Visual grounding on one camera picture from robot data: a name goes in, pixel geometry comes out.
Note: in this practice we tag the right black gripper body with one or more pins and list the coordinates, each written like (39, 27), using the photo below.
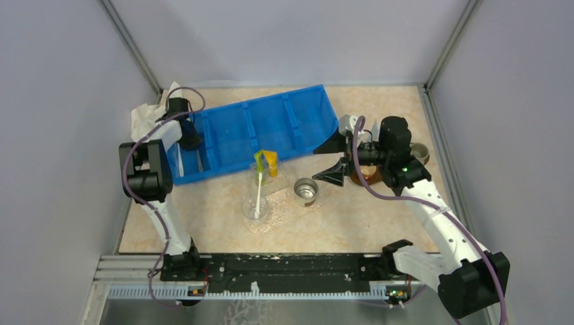
(372, 154)

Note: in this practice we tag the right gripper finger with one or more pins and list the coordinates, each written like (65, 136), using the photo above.
(335, 175)
(336, 143)

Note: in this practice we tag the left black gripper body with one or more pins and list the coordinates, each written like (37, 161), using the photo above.
(190, 139)

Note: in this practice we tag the white ceramic cup cork base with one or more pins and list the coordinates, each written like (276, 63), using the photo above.
(420, 152)

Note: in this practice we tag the silver metal cup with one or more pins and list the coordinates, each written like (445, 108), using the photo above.
(305, 191)

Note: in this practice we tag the clear glass cup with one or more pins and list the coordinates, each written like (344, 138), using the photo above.
(248, 208)

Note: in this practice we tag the yellow green tube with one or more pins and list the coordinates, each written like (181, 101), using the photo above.
(259, 166)

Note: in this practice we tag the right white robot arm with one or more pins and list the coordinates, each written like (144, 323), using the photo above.
(467, 277)

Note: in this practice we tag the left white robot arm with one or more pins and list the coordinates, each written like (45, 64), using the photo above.
(147, 179)

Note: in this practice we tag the brown wooden tray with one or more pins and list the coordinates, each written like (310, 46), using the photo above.
(372, 175)

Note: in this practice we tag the clear textured oval tray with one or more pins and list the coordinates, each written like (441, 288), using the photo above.
(283, 209)

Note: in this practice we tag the white crumpled cloth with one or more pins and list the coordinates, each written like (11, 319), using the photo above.
(144, 119)

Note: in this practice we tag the blue divided plastic bin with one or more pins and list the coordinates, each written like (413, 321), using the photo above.
(292, 123)

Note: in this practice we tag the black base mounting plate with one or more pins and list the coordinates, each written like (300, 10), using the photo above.
(293, 276)

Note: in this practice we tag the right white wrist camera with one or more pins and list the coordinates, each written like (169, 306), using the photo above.
(347, 124)

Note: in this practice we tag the aluminium frame rail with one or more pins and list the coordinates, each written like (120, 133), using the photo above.
(135, 277)

